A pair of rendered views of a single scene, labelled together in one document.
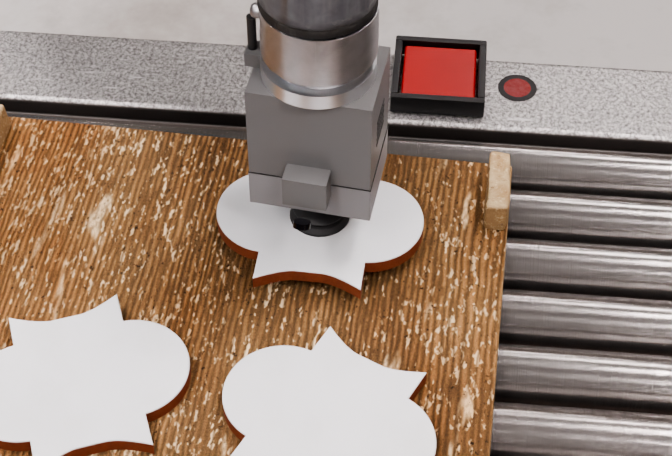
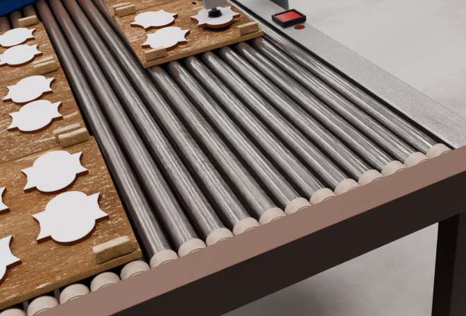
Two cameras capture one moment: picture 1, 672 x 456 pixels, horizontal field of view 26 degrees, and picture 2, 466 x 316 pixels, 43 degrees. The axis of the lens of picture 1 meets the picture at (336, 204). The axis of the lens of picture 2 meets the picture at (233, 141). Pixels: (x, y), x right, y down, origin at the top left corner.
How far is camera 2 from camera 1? 1.50 m
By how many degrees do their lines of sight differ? 51
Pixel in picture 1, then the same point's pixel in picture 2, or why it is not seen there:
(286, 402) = (165, 32)
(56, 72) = not seen: outside the picture
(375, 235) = (214, 20)
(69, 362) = (157, 16)
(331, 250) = (205, 19)
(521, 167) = (271, 36)
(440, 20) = not seen: outside the picture
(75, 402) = (148, 20)
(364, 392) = (175, 37)
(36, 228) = (189, 5)
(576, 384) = (209, 62)
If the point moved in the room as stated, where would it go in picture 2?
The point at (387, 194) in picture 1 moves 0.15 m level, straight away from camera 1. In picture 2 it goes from (228, 17) to (274, 3)
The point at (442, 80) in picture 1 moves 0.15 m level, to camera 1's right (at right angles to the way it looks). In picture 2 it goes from (285, 17) to (315, 32)
